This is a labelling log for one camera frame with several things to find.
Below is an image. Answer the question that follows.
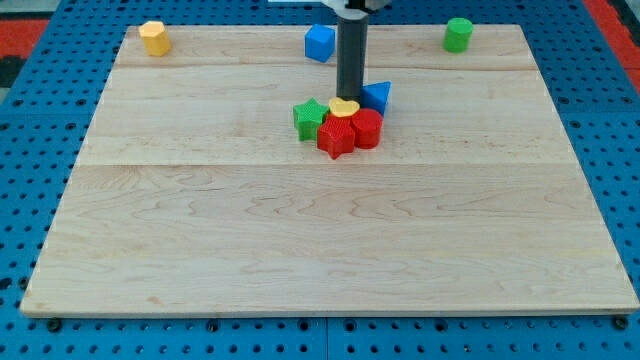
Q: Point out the yellow hexagon block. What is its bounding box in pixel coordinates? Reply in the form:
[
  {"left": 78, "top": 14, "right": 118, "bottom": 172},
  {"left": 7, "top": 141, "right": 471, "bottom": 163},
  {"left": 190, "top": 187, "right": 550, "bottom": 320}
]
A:
[{"left": 138, "top": 21, "right": 172, "bottom": 57}]

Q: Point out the red cylinder block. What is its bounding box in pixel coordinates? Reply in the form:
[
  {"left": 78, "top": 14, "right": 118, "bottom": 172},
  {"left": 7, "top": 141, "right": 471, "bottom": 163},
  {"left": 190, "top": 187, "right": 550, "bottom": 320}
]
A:
[{"left": 351, "top": 108, "right": 383, "bottom": 149}]

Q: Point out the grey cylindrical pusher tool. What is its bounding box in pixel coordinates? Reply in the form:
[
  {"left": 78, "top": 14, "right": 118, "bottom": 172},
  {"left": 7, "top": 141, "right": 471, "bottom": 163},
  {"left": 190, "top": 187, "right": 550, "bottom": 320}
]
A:
[{"left": 336, "top": 9, "right": 369, "bottom": 102}]

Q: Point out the green star block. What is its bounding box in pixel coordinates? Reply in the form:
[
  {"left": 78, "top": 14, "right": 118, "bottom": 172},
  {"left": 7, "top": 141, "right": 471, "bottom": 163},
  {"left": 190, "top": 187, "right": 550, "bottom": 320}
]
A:
[{"left": 293, "top": 98, "right": 329, "bottom": 141}]

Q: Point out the blue triangle block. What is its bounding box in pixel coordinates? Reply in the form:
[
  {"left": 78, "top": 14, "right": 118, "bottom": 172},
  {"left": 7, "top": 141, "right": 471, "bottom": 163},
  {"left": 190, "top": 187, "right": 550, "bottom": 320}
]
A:
[{"left": 360, "top": 81, "right": 392, "bottom": 116}]

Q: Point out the green cylinder block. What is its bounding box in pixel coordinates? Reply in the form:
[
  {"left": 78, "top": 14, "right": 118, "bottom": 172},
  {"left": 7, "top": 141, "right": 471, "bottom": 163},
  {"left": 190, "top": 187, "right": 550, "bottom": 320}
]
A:
[{"left": 443, "top": 17, "right": 473, "bottom": 53}]

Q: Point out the yellow heart block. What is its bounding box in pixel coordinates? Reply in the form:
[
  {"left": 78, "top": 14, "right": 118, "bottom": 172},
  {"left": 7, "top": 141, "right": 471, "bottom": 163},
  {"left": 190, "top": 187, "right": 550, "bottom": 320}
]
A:
[{"left": 328, "top": 97, "right": 360, "bottom": 117}]

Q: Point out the blue cube block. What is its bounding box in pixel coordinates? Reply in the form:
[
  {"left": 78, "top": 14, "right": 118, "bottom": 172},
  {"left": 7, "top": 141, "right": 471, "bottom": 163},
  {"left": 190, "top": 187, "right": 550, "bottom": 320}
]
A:
[{"left": 304, "top": 24, "right": 336, "bottom": 63}]

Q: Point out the red star block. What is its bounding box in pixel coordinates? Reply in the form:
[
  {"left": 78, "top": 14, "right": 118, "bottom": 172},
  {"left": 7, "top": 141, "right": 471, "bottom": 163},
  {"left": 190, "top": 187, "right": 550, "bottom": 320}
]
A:
[{"left": 317, "top": 114, "right": 355, "bottom": 159}]

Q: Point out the wooden board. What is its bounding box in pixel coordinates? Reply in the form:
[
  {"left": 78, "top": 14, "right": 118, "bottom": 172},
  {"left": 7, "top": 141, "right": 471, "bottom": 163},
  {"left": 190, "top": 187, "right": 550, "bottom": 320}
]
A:
[{"left": 20, "top": 25, "right": 639, "bottom": 318}]

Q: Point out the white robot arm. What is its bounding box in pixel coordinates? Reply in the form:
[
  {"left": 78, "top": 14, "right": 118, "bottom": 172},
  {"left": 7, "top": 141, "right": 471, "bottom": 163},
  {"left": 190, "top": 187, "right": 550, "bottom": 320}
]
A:
[{"left": 321, "top": 0, "right": 392, "bottom": 13}]

